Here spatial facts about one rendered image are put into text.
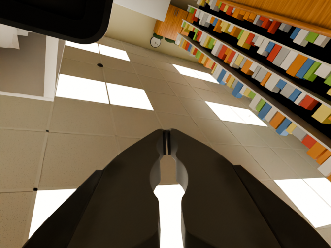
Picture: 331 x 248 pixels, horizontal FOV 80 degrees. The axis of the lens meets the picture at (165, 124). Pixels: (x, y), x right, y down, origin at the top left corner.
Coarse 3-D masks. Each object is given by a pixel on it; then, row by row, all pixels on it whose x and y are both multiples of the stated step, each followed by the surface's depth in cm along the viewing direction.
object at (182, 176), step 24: (168, 144) 12; (192, 144) 10; (192, 168) 9; (216, 168) 9; (192, 192) 7; (216, 192) 7; (240, 192) 7; (192, 216) 7; (216, 216) 7; (240, 216) 7; (192, 240) 6; (216, 240) 6; (240, 240) 6; (264, 240) 6
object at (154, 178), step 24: (144, 144) 10; (120, 168) 9; (144, 168) 9; (96, 192) 8; (120, 192) 8; (144, 192) 8; (96, 216) 7; (120, 216) 7; (144, 216) 7; (72, 240) 6; (96, 240) 6; (120, 240) 6; (144, 240) 6
